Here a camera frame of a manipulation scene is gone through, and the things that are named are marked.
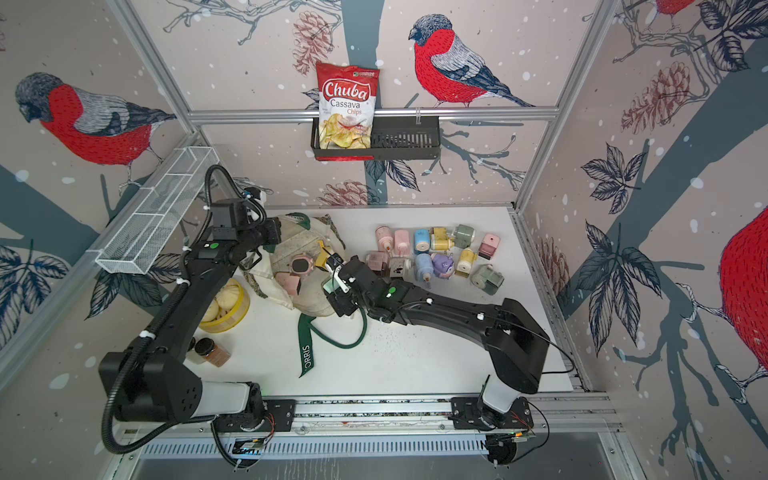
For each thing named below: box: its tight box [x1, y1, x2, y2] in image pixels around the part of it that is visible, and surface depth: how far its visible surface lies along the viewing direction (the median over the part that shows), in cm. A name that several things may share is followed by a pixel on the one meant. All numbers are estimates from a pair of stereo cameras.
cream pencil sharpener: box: [389, 257, 415, 281], surface depth 100 cm
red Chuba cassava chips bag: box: [316, 61, 380, 161], surface depth 86 cm
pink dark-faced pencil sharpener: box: [290, 255, 314, 276], surface depth 97 cm
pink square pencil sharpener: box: [478, 233, 501, 260], surface depth 104 cm
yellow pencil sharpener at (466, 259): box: [454, 248, 478, 278], surface depth 98 cm
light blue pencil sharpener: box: [415, 253, 433, 282], surface depth 97 cm
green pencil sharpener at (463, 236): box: [452, 224, 476, 249], surface depth 106 cm
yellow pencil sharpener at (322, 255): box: [314, 239, 330, 272], surface depth 100 cm
